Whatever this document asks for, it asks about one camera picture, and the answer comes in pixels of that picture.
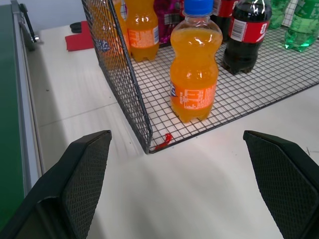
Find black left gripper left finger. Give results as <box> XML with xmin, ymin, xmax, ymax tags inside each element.
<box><xmin>0</xmin><ymin>129</ymin><xmax>112</xmax><ymax>239</ymax></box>

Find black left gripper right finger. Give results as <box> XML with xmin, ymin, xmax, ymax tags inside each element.
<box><xmin>243</xmin><ymin>130</ymin><xmax>319</xmax><ymax>239</ymax></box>

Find green board with aluminium frame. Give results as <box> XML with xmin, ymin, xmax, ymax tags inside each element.
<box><xmin>0</xmin><ymin>0</ymin><xmax>45</xmax><ymax>232</ymax></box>

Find red twist tie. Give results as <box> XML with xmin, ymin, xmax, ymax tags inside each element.
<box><xmin>155</xmin><ymin>133</ymin><xmax>173</xmax><ymax>151</ymax></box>

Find orange soda bottle blue cap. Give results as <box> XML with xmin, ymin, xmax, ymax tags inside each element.
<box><xmin>169</xmin><ymin>0</ymin><xmax>223</xmax><ymax>123</ymax></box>

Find cola bottle red label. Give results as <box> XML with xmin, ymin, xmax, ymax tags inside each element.
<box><xmin>210</xmin><ymin>0</ymin><xmax>239</xmax><ymax>43</ymax></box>
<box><xmin>222</xmin><ymin>0</ymin><xmax>273</xmax><ymax>75</ymax></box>

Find red cloth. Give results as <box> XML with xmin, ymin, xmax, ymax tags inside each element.
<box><xmin>64</xmin><ymin>20</ymin><xmax>95</xmax><ymax>52</ymax></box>

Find green soda bottle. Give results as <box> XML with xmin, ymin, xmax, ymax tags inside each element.
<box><xmin>284</xmin><ymin>0</ymin><xmax>319</xmax><ymax>52</ymax></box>
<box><xmin>268</xmin><ymin>0</ymin><xmax>286</xmax><ymax>30</ymax></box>

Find magenta snack bag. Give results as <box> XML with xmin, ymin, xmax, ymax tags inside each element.
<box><xmin>153</xmin><ymin>0</ymin><xmax>185</xmax><ymax>45</ymax></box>

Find black wire mesh basket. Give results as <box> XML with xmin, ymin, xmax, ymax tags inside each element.
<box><xmin>81</xmin><ymin>0</ymin><xmax>319</xmax><ymax>154</ymax></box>

